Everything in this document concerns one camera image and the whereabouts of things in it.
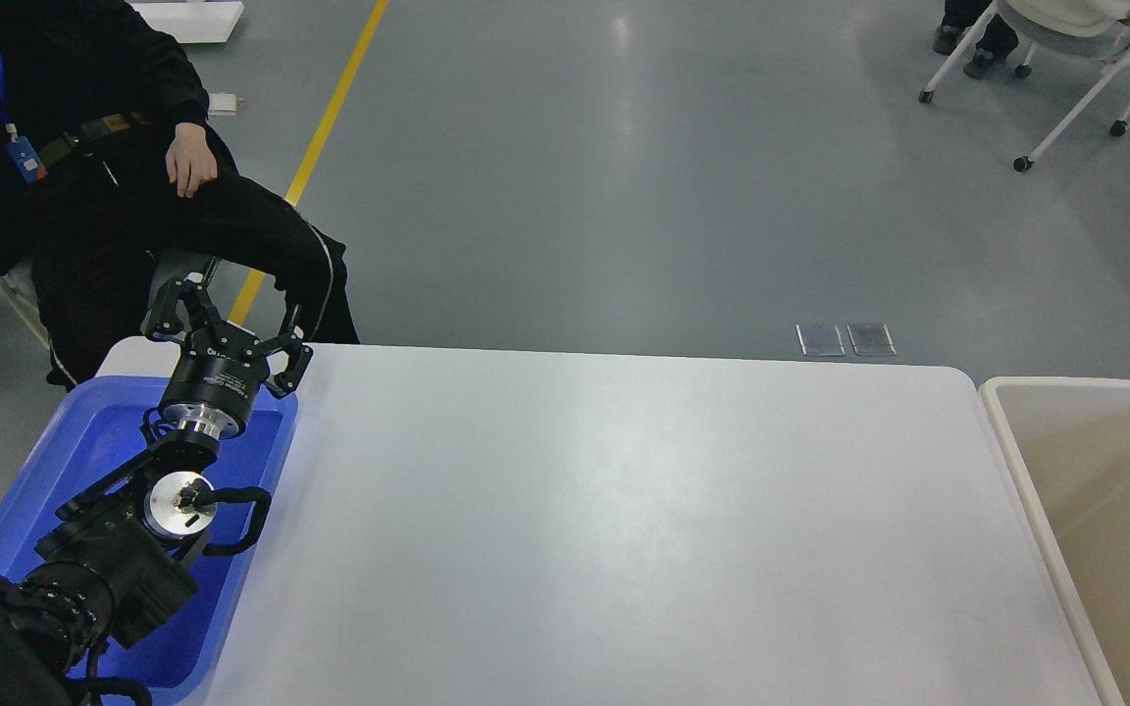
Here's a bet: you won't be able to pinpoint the white rolling chair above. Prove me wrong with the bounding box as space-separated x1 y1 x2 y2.
918 0 1130 174

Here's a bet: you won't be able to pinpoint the beige plastic bin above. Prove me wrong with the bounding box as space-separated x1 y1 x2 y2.
979 377 1130 705

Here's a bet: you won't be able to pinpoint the seated person in black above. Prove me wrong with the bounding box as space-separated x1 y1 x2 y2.
0 1 359 389

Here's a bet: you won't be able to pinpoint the small white floor object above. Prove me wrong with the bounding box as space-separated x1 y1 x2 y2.
208 91 242 116

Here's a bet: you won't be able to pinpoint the person's bare hand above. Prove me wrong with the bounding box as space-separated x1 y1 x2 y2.
166 124 219 198

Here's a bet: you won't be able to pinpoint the right metal floor plate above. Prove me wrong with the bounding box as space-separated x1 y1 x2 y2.
848 323 898 357

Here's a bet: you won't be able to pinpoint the folding chair under person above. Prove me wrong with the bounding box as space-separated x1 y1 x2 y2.
0 247 221 350

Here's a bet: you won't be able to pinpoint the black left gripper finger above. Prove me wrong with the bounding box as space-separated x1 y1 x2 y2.
142 277 216 345
247 303 314 398

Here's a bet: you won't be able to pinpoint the background person's shoes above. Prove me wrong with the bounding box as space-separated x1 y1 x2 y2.
932 0 1019 79

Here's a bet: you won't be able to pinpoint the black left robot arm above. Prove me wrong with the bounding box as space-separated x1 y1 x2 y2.
0 278 313 705

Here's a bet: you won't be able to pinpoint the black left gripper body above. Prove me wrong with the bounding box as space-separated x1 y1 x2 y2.
158 328 269 439

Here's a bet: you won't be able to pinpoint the white board on floor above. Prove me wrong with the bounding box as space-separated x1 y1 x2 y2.
129 1 245 45

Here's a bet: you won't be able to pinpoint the left metal floor plate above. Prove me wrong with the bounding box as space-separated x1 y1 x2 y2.
796 323 845 358

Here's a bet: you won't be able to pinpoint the metal floor plate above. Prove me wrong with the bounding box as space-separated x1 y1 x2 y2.
848 323 898 357
796 323 845 358

